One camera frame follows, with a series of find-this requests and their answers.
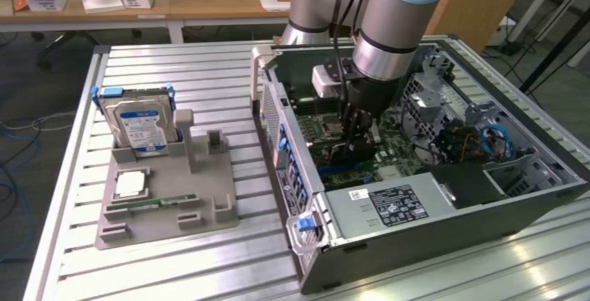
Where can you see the white hollow box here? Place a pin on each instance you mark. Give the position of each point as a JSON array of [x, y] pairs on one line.
[[102, 2]]

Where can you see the open PC case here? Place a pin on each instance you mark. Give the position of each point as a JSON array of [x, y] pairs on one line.
[[414, 252]]

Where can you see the wooden cabinet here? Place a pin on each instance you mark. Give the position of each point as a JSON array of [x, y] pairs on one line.
[[475, 11]]

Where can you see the green motherboard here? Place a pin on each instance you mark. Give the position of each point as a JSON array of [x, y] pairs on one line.
[[401, 149]]

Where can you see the metal disk bay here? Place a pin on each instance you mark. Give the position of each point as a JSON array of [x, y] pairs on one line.
[[429, 107]]

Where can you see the grey parts rack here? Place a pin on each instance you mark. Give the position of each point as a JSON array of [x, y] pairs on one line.
[[162, 225]]

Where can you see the black office chair base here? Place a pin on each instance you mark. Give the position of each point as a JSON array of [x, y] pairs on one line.
[[61, 40]]

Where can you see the black tripod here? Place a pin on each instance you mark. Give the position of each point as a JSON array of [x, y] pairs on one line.
[[553, 50]]

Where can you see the silver CPU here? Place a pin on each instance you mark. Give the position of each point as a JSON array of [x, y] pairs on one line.
[[129, 183]]

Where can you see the white box with black top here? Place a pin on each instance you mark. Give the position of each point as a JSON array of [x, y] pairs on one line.
[[43, 2]]

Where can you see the CPU socket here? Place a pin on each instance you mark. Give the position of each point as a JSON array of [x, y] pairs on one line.
[[333, 126]]

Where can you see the blue expansion slot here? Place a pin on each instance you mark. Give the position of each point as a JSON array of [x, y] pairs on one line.
[[326, 170]]

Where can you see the hard disk with blue caddy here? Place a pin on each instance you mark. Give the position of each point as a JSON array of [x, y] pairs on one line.
[[138, 125]]

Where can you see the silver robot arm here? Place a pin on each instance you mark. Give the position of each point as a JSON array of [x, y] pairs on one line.
[[392, 21]]

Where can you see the silver chipset heat sink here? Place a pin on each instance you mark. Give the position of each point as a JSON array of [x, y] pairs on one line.
[[393, 171]]

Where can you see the green graphics card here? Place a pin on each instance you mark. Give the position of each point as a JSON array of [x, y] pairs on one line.
[[341, 156]]

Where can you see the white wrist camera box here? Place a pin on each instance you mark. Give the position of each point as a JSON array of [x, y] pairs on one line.
[[328, 81]]

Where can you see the green RAM stick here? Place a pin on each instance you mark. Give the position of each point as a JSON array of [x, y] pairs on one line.
[[147, 203]]

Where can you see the wooden desk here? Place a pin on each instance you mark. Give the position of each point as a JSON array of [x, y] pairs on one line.
[[70, 18]]

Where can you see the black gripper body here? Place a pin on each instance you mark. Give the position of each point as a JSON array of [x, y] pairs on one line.
[[372, 97]]

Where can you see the grey power supply unit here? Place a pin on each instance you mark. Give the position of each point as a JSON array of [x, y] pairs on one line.
[[360, 221]]

